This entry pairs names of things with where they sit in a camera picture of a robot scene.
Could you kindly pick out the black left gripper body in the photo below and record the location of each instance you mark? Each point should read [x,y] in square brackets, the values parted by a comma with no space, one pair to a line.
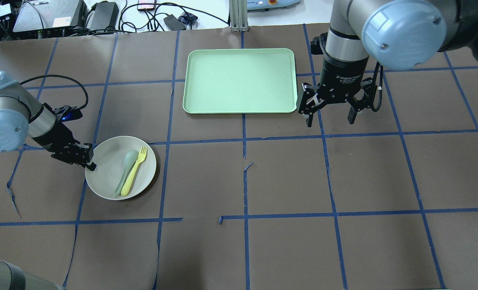
[55,136]

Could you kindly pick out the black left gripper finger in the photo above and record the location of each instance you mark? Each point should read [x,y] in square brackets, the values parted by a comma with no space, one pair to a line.
[91,166]

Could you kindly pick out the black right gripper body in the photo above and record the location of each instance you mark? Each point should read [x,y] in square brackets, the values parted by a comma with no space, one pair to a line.
[341,75]

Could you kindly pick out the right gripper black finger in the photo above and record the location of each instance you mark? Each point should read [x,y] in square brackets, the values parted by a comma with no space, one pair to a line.
[309,116]
[352,114]

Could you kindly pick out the beige round plate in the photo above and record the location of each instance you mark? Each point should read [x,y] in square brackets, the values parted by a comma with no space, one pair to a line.
[109,158]

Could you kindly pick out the yellow plastic fork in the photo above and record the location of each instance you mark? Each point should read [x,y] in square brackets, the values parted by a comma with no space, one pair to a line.
[142,155]

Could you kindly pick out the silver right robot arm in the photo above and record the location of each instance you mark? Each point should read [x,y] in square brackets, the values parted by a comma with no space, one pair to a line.
[367,36]

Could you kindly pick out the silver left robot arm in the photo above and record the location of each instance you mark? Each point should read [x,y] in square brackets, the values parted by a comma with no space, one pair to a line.
[22,116]

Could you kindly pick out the pale green plastic spoon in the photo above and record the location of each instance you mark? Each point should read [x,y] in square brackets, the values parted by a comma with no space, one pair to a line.
[128,162]

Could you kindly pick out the light green plastic tray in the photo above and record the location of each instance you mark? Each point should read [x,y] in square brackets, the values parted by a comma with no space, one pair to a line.
[240,81]

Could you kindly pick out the teach pendant blue grey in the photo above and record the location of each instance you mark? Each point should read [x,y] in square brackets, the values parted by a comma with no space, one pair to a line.
[266,5]

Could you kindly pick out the black laptop computer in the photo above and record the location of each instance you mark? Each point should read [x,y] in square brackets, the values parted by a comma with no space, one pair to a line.
[50,15]

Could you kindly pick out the black power adapter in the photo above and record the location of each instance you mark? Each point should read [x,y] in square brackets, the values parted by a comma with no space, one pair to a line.
[103,15]

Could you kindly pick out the smartphone on bench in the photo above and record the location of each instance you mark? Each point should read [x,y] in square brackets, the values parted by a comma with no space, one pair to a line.
[146,5]

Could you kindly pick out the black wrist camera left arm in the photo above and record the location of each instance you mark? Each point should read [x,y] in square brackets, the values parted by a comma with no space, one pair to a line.
[65,113]

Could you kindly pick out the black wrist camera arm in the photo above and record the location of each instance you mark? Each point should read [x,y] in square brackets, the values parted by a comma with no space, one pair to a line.
[318,44]
[65,113]

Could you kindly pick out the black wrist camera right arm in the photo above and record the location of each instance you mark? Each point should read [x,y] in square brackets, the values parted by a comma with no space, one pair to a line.
[318,44]

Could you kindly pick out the aluminium frame post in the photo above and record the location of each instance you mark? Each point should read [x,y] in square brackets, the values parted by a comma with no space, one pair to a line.
[238,16]

